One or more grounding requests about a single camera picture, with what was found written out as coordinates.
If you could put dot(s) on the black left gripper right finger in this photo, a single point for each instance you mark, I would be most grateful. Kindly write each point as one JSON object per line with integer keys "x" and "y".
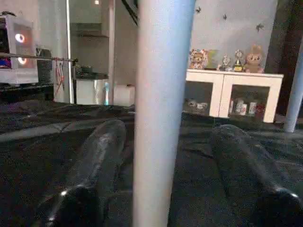
{"x": 255, "y": 179}

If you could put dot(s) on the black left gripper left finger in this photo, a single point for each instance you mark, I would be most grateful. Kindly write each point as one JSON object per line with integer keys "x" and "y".
{"x": 90, "y": 179}

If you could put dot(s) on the white plastic table leg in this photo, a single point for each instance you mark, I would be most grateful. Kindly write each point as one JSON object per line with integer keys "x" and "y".
{"x": 161, "y": 106}
{"x": 293, "y": 106}

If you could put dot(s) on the black mat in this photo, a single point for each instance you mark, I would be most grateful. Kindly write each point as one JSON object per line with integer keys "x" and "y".
{"x": 35, "y": 153}

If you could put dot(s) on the white storage box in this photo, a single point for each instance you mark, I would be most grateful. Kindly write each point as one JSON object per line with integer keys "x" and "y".
{"x": 124, "y": 95}

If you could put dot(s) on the white glass-door cabinet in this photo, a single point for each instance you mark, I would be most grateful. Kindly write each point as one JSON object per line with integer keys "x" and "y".
{"x": 222, "y": 94}

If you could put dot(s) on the red clothes hanger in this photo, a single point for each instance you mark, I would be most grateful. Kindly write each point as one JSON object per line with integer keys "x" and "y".
{"x": 60, "y": 75}

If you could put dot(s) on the gold trophy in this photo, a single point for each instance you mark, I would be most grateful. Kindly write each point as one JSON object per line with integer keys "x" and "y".
{"x": 239, "y": 61}

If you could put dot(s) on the silver trophy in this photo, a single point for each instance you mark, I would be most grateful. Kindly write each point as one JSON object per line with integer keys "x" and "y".
{"x": 226, "y": 63}

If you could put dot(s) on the beige plush bear toy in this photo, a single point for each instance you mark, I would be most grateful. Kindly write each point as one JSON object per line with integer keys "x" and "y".
{"x": 254, "y": 59}

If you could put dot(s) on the green picture card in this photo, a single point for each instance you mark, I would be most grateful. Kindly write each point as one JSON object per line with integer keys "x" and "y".
{"x": 214, "y": 58}

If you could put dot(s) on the colourful plush bear toy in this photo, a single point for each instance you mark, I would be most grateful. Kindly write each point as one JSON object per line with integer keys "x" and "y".
{"x": 197, "y": 59}

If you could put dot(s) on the white computer case glowing fans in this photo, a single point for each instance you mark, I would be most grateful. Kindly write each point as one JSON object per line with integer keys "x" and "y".
{"x": 21, "y": 52}

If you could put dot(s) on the grey metal clothes rail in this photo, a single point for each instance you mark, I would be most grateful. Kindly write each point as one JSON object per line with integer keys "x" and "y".
{"x": 47, "y": 58}

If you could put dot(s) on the black bird wall sticker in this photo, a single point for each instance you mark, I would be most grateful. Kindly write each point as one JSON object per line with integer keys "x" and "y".
{"x": 224, "y": 16}
{"x": 259, "y": 27}
{"x": 198, "y": 10}

